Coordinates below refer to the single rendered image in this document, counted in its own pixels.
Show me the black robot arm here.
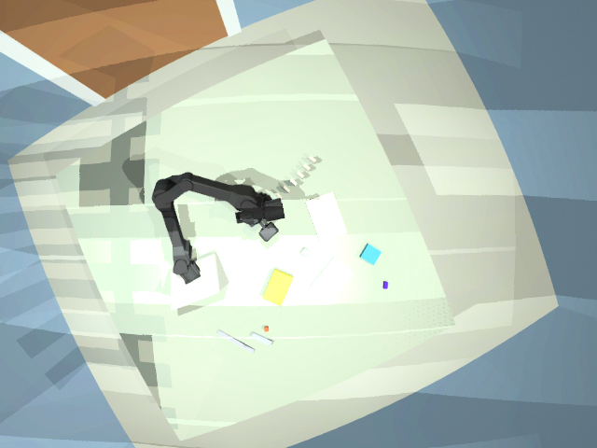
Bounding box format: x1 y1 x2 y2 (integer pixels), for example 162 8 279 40
151 172 285 285

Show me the teal rectangular block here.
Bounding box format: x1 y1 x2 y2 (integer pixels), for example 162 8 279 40
360 244 382 265

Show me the yellow rectangular block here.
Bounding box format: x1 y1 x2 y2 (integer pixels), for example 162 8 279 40
263 270 294 305

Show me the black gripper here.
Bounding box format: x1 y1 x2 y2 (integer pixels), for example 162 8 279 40
257 218 279 242

